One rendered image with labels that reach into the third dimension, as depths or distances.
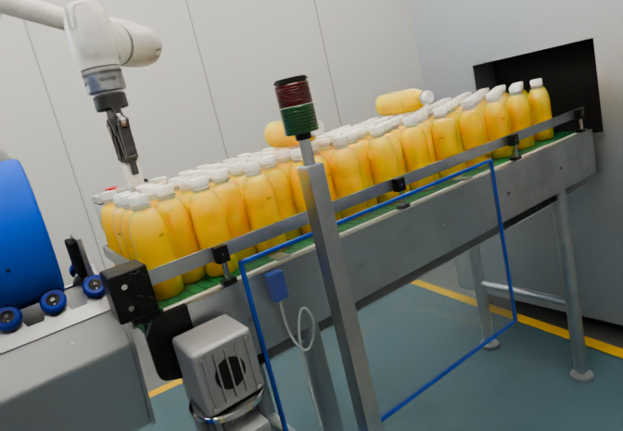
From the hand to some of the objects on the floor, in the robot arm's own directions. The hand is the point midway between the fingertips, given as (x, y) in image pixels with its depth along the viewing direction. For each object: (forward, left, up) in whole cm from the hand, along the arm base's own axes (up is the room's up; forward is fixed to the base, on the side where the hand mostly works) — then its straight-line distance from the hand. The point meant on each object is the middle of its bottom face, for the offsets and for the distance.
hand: (133, 175), depth 117 cm
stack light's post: (+47, +22, -114) cm, 125 cm away
